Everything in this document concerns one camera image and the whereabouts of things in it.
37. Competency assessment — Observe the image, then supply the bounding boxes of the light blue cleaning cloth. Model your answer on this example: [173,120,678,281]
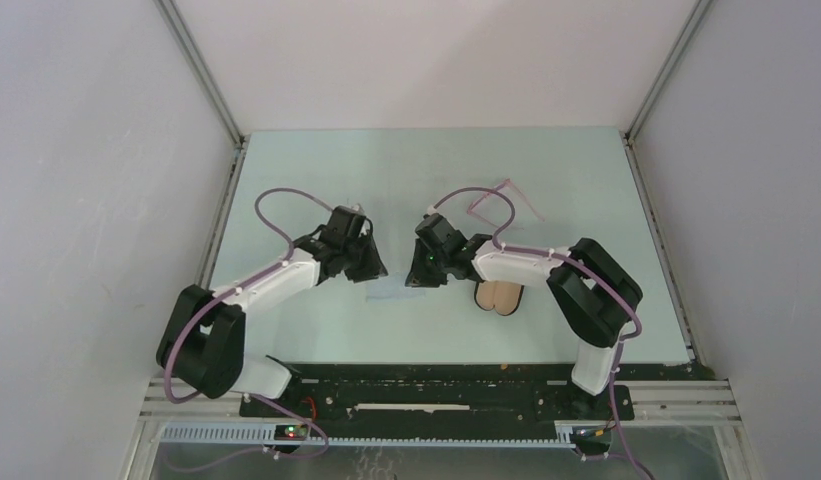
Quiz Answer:
[365,277,422,303]

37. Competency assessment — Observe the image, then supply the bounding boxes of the pink transparent sunglasses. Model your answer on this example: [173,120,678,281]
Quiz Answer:
[466,178,546,231]

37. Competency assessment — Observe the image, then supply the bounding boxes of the black glasses case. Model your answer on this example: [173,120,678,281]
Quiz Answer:
[474,281,524,316]

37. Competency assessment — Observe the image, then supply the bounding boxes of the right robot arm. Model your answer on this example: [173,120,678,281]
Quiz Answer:
[405,213,643,418]

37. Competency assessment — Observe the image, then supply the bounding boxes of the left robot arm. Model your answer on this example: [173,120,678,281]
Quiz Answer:
[156,206,387,417]

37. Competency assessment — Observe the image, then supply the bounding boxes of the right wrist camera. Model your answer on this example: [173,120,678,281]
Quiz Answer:
[423,205,443,222]

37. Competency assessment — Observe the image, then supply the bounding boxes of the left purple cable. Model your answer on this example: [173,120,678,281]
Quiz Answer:
[163,188,338,405]

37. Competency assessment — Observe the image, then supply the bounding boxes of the purple cable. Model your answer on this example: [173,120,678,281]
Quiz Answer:
[163,188,338,405]
[426,185,644,480]

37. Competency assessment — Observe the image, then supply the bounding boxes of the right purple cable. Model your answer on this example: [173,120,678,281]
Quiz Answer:
[426,185,644,480]

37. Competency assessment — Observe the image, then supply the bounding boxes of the grey cable duct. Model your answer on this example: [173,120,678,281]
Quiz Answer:
[160,422,575,449]

